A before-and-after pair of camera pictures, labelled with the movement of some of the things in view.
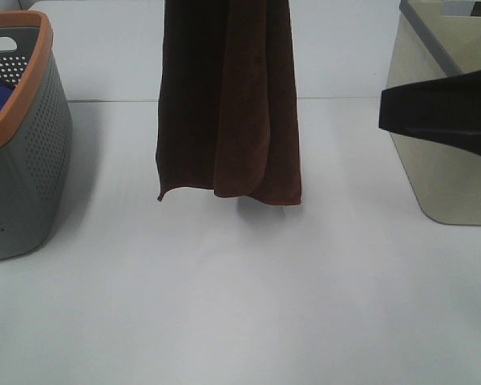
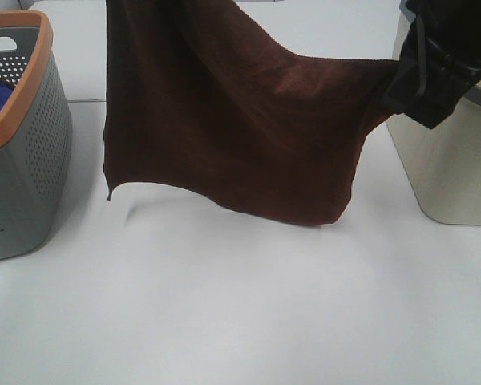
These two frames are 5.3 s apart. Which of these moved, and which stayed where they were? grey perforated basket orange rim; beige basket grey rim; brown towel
Moved: brown towel
Stayed: beige basket grey rim; grey perforated basket orange rim
